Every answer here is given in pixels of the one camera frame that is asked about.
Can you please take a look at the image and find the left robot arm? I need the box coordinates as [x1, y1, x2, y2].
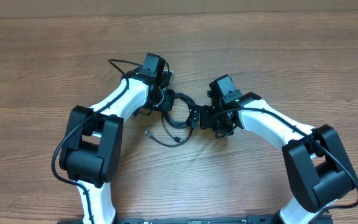
[52, 53, 175, 223]

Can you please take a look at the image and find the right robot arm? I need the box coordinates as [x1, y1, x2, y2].
[186, 75, 358, 223]

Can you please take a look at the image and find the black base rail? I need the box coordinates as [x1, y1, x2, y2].
[57, 213, 334, 224]

